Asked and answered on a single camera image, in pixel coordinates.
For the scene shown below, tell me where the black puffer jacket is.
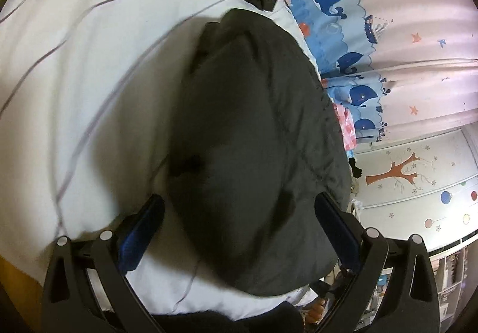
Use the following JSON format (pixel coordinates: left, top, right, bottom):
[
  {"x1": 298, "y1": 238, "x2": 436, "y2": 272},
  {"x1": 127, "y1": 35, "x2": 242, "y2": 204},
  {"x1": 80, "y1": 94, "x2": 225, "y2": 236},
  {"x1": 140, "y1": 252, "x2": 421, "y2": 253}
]
[{"x1": 167, "y1": 9, "x2": 352, "y2": 297}]

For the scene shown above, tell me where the person right hand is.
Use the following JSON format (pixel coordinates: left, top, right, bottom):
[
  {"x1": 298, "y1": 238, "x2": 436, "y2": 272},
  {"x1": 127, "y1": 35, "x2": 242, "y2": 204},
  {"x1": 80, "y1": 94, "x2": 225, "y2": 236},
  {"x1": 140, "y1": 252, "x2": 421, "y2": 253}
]
[{"x1": 303, "y1": 298, "x2": 326, "y2": 325}]

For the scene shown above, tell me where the brown fur-trimmed coat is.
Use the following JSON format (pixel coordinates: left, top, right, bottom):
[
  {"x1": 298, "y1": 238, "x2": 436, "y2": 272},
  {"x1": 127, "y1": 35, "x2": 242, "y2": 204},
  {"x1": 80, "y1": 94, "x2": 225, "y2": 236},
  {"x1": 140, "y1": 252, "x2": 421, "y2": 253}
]
[{"x1": 347, "y1": 157, "x2": 363, "y2": 179}]

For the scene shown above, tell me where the pink checkered cloth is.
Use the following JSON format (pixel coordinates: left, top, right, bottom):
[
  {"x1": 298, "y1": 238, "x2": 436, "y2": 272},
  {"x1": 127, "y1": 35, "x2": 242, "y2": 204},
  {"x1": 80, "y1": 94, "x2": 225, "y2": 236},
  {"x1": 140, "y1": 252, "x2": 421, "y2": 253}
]
[{"x1": 333, "y1": 103, "x2": 356, "y2": 152}]

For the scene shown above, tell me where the cluttered shelf unit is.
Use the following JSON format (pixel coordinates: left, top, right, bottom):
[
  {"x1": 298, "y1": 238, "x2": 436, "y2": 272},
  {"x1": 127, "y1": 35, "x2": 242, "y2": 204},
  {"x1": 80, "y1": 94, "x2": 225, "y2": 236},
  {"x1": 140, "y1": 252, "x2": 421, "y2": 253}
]
[{"x1": 356, "y1": 230, "x2": 477, "y2": 332}]

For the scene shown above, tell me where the white striped duvet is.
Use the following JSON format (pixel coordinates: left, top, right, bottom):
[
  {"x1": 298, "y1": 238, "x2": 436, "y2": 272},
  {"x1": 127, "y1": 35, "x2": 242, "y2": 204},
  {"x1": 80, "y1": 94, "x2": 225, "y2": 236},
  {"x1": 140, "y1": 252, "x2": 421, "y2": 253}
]
[{"x1": 0, "y1": 0, "x2": 326, "y2": 323}]

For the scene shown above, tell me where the whale print curtain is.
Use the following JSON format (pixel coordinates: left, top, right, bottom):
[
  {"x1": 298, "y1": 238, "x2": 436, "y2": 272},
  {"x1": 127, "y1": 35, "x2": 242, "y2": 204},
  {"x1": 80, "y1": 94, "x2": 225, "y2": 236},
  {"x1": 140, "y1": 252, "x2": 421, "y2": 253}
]
[{"x1": 288, "y1": 0, "x2": 477, "y2": 143}]

